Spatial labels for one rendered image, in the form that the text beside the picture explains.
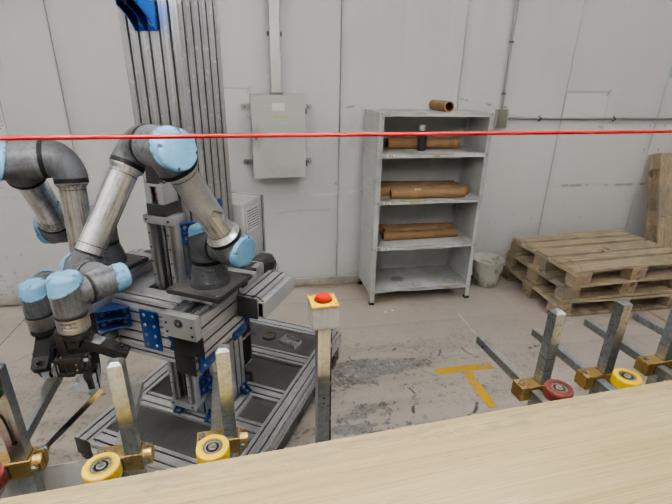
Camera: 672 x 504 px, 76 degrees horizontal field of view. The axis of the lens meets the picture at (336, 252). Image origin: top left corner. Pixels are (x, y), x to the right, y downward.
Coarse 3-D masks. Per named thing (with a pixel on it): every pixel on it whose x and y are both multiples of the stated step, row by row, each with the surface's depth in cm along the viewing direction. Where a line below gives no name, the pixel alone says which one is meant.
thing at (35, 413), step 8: (48, 384) 132; (56, 384) 134; (40, 392) 129; (48, 392) 129; (40, 400) 126; (48, 400) 128; (32, 408) 122; (40, 408) 123; (32, 416) 120; (40, 416) 122; (32, 424) 117; (32, 432) 117; (0, 496) 100
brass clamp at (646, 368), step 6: (654, 354) 154; (636, 360) 153; (642, 360) 151; (654, 360) 150; (660, 360) 150; (666, 360) 151; (636, 366) 153; (642, 366) 151; (648, 366) 148; (654, 366) 149; (666, 366) 151; (642, 372) 151; (648, 372) 150
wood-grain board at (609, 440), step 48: (384, 432) 111; (432, 432) 111; (480, 432) 112; (528, 432) 112; (576, 432) 112; (624, 432) 112; (144, 480) 97; (192, 480) 97; (240, 480) 97; (288, 480) 97; (336, 480) 97; (384, 480) 98; (432, 480) 98; (480, 480) 98; (528, 480) 98; (576, 480) 98; (624, 480) 99
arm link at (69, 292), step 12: (48, 276) 102; (60, 276) 102; (72, 276) 102; (84, 276) 107; (48, 288) 101; (60, 288) 101; (72, 288) 102; (84, 288) 105; (60, 300) 102; (72, 300) 103; (84, 300) 105; (60, 312) 103; (72, 312) 104; (84, 312) 106
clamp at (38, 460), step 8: (0, 456) 106; (8, 456) 106; (32, 456) 106; (40, 456) 106; (48, 456) 110; (8, 464) 103; (16, 464) 104; (24, 464) 104; (32, 464) 105; (40, 464) 106; (8, 472) 104; (16, 472) 105; (24, 472) 105; (32, 472) 105; (8, 480) 105
